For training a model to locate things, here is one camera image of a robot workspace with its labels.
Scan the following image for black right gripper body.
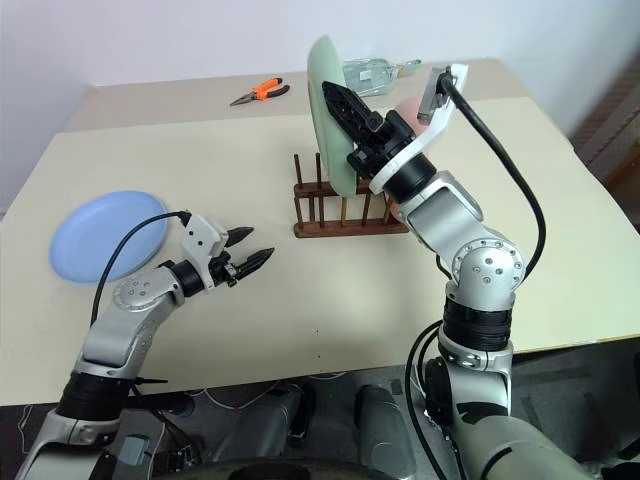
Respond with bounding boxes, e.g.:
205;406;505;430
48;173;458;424
347;110;418;178

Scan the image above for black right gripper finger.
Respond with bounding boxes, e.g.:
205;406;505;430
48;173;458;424
321;80;382;147

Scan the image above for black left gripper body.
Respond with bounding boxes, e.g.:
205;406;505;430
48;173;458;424
208;250;242;289

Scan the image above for green plate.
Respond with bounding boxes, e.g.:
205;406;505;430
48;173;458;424
305;35;360;198

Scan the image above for wooden dish rack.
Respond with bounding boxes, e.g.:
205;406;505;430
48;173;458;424
292;152;412;239

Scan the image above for pink plate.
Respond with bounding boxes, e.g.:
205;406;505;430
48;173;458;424
383;97;432;225

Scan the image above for clear plastic package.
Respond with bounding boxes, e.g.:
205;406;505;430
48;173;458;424
341;57;424;99

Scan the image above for blue plate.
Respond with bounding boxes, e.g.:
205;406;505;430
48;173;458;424
48;189;170;285

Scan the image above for dark grey rounded shape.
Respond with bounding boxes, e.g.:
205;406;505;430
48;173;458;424
353;383;419;477
214;383;317;464

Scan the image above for brown wooden furniture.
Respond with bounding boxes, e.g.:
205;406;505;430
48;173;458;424
568;58;640;197

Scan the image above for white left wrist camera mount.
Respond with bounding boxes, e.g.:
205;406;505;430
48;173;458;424
178;213;227;290

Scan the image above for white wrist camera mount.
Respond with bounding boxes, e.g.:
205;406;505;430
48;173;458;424
178;213;227;290
368;63;470;196

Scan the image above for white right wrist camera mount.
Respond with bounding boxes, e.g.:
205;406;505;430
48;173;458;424
368;63;470;196

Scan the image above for orange handled pliers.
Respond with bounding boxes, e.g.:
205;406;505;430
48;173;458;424
229;77;291;108

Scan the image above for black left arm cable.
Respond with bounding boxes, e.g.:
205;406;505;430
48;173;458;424
90;211;192;330

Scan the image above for thin white wire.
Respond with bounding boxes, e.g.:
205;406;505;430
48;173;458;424
183;371;347;417

